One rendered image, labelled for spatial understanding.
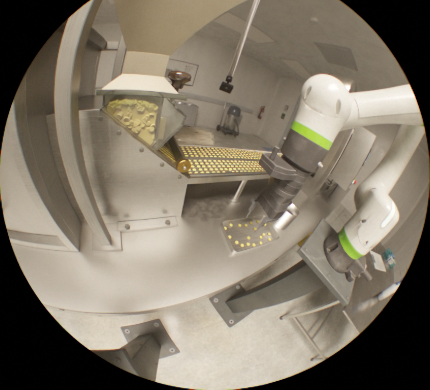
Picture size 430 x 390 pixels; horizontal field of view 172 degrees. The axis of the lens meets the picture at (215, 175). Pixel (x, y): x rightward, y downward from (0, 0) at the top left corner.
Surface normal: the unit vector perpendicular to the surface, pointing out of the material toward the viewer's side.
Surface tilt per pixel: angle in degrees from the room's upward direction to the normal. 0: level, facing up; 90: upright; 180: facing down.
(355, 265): 81
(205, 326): 0
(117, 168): 90
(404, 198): 90
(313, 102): 102
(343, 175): 90
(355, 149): 90
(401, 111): 114
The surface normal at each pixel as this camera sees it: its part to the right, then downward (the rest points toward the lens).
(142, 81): 0.49, -0.16
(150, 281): 0.28, -0.80
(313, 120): -0.76, 0.23
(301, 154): -0.58, 0.30
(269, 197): -0.89, -0.08
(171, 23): 0.27, 0.87
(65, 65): 0.42, 0.59
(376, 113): -0.54, 0.65
